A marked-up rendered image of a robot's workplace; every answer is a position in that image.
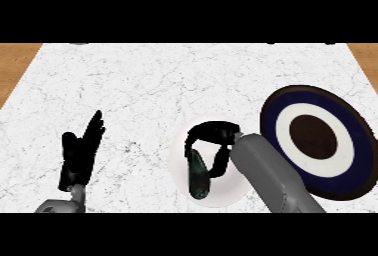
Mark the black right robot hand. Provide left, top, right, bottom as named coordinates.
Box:
left=183, top=121, right=243, bottom=179

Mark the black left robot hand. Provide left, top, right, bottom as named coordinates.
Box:
left=57, top=109, right=107, bottom=193

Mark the blue white brown plate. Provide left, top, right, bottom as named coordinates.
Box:
left=258, top=85, right=378, bottom=202

